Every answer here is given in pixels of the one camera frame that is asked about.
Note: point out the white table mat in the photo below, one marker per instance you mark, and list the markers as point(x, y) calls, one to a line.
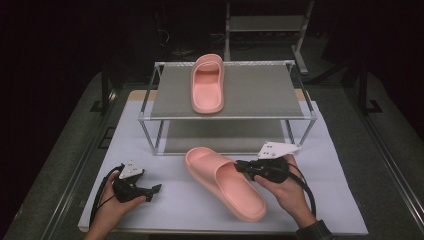
point(186, 208)

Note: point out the pink foam slipper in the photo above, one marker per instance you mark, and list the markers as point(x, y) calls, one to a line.
point(233, 191)
point(206, 95)

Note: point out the black floor stand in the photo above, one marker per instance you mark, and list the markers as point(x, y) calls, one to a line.
point(105, 86)

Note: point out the person's right hand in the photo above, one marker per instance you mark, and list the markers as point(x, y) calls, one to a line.
point(293, 196)

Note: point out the person's left hand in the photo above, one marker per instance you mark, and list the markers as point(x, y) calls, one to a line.
point(111, 206)

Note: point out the metal shoe rack grey shelves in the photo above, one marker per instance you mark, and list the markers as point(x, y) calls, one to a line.
point(260, 90)

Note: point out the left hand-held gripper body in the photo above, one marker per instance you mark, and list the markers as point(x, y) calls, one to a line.
point(128, 190)

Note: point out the grey metal stand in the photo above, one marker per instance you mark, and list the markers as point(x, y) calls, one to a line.
point(266, 23)

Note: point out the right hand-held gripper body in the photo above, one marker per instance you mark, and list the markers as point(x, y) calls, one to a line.
point(273, 166)

